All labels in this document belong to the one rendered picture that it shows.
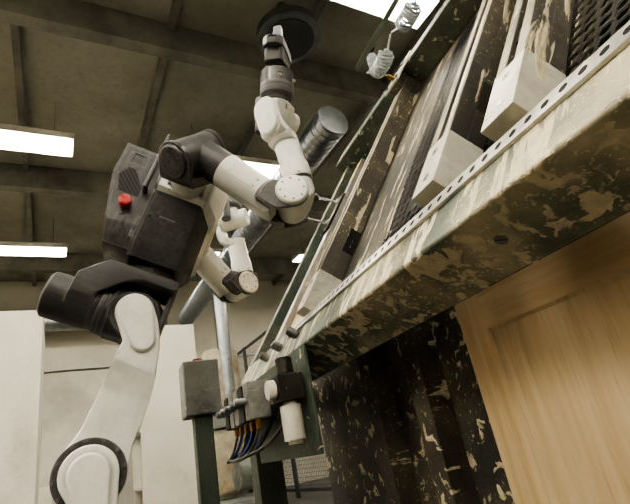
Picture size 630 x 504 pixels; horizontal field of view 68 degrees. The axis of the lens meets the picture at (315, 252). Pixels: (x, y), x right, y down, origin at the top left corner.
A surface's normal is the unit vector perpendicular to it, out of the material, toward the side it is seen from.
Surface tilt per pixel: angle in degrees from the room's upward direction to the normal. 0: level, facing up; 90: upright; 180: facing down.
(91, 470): 90
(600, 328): 90
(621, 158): 147
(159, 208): 100
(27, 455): 90
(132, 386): 111
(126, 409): 90
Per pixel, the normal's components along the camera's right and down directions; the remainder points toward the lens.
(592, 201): -0.36, 0.76
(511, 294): -0.92, 0.01
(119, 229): 0.23, -0.01
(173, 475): 0.45, -0.42
